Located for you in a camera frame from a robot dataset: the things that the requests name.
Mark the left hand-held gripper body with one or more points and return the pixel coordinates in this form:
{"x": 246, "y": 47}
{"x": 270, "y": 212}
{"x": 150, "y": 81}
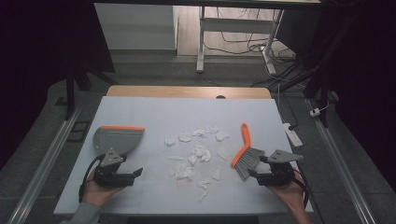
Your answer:
{"x": 109, "y": 174}

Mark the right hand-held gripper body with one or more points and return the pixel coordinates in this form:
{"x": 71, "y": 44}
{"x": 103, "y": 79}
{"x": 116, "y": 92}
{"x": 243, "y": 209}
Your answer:
{"x": 280, "y": 174}

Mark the orange brush with gray bristles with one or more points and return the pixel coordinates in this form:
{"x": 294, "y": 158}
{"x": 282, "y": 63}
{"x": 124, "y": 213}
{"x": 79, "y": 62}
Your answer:
{"x": 246, "y": 146}

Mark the gray dustpan with orange edge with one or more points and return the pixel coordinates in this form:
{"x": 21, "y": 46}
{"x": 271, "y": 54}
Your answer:
{"x": 116, "y": 140}

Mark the person's left hand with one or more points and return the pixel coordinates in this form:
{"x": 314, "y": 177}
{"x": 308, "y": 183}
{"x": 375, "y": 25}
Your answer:
{"x": 98, "y": 194}

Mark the person's right hand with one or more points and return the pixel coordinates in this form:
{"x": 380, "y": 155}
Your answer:
{"x": 292, "y": 196}

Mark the white power strip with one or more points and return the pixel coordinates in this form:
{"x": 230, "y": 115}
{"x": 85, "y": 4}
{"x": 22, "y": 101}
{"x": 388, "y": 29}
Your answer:
{"x": 292, "y": 135}

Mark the black floor plate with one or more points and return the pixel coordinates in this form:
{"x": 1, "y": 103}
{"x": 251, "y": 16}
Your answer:
{"x": 78, "y": 131}

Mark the scattered white paper scraps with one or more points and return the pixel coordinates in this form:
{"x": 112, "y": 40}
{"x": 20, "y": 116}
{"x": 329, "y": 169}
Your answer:
{"x": 194, "y": 154}

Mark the white table mat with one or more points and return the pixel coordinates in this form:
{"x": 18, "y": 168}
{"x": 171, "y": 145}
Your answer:
{"x": 174, "y": 118}

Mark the small white plug adapter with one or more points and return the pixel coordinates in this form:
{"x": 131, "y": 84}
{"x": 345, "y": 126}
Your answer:
{"x": 315, "y": 112}

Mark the wooden table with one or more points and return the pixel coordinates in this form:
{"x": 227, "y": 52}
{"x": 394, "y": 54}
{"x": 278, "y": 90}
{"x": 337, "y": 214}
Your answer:
{"x": 186, "y": 92}

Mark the black metal stand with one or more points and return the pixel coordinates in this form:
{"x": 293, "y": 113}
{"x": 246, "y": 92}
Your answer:
{"x": 323, "y": 68}
{"x": 81, "y": 81}

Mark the dark curtain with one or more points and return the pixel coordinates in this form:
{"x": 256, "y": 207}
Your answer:
{"x": 34, "y": 62}
{"x": 364, "y": 77}

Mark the white cabinet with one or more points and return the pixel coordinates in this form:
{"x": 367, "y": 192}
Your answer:
{"x": 135, "y": 26}

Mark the aluminium floor rail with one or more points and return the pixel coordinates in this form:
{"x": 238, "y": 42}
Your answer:
{"x": 342, "y": 168}
{"x": 46, "y": 165}

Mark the white metal desk frame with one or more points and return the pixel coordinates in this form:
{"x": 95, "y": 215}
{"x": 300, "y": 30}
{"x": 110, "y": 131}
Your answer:
{"x": 236, "y": 25}

